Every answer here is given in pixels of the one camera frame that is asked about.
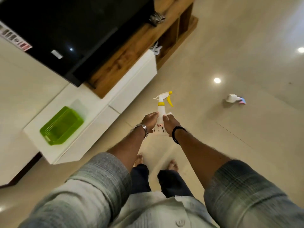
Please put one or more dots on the white spray bottle yellow trigger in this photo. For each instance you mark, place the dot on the white spray bottle yellow trigger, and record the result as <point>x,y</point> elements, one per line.
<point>162,111</point>

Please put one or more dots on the green plastic basket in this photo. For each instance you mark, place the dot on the green plastic basket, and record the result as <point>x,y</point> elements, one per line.
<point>61,125</point>

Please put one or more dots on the person's left foot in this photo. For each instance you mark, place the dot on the person's left foot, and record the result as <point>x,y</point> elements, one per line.
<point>138,160</point>

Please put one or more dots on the sticker label on television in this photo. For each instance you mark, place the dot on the sticker label on television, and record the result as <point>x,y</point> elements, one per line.
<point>14,38</point>

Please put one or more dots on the person's right fingers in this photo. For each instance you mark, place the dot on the person's right fingers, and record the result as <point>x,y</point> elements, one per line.
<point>169,117</point>

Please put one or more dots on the white plastic clip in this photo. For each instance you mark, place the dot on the white plastic clip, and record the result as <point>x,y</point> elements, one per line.
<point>156,50</point>

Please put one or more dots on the person's right forearm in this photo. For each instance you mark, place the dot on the person's right forearm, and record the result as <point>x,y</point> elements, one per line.
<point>201,159</point>

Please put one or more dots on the white cabinet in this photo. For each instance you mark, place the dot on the white cabinet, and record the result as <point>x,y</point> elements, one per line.
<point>99,104</point>

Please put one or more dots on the person's right foot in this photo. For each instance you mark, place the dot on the person's right foot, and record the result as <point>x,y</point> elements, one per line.
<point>173,165</point>

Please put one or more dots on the black wrist band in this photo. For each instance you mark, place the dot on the black wrist band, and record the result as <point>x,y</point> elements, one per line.
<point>177,134</point>

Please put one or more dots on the person's left hand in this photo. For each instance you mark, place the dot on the person's left hand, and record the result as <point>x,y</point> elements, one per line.
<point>149,121</point>

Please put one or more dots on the black television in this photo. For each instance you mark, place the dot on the black television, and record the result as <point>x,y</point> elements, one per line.
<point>71,28</point>

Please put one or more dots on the white and blue cloth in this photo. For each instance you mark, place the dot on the white and blue cloth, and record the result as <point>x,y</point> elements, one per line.
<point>234,98</point>

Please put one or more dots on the person's left forearm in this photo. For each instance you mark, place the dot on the person's left forearm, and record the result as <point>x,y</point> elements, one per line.
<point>129,147</point>

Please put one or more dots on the person's right hand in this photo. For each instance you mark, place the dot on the person's right hand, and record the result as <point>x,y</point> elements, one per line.
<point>171,125</point>

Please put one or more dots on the silver wristwatch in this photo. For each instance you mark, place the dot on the silver wristwatch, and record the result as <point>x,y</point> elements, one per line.
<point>142,129</point>

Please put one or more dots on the wooden shelf unit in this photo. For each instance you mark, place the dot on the wooden shelf unit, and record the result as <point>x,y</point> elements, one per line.
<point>133,52</point>

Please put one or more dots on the grey plaid shirt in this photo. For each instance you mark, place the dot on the grey plaid shirt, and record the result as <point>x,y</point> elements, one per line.
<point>142,201</point>

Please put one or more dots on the person's left thumb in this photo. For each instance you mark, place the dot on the person's left thumb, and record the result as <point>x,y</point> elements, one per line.
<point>153,114</point>

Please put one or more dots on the dark blue trousers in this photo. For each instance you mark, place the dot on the dark blue trousers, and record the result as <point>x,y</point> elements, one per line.
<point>163,180</point>

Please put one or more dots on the person's foot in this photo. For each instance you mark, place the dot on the person's foot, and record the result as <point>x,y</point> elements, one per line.
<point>173,165</point>
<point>138,160</point>

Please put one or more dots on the dark decorative figurine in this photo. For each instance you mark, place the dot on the dark decorative figurine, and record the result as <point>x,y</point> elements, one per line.
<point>156,18</point>

